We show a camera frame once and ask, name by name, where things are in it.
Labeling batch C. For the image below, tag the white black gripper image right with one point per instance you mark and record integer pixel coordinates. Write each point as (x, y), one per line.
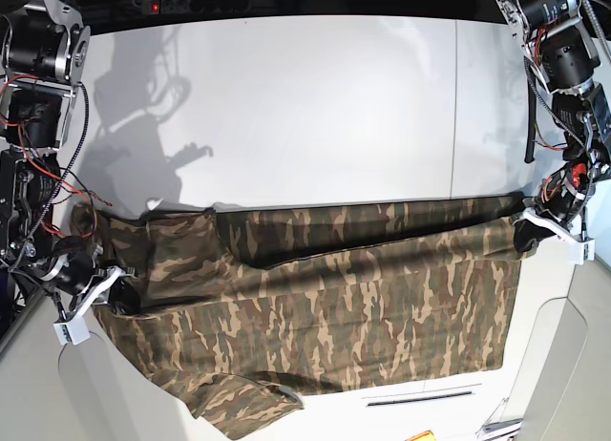
(558, 207)

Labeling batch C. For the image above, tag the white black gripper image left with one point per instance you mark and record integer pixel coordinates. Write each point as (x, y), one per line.
(80, 279)

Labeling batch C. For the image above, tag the camouflage T-shirt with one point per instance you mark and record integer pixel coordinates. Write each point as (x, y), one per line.
(241, 377)

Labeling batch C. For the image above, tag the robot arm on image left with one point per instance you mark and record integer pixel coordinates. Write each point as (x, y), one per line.
(40, 56)

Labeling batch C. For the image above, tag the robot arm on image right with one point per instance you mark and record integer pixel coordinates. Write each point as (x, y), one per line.
(558, 54)

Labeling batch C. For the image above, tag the orange object at bottom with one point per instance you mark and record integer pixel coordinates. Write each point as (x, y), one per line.
(423, 436)

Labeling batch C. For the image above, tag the black power strip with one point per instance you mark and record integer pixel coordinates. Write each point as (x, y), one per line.
(176, 7)

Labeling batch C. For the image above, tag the white camera box image right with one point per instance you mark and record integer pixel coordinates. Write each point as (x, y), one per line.
(579, 252)

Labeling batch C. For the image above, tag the white camera box image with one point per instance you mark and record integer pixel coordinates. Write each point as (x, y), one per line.
(579, 252)
(72, 332)

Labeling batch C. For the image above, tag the white camera box image left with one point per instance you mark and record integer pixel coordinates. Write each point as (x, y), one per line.
(72, 332)

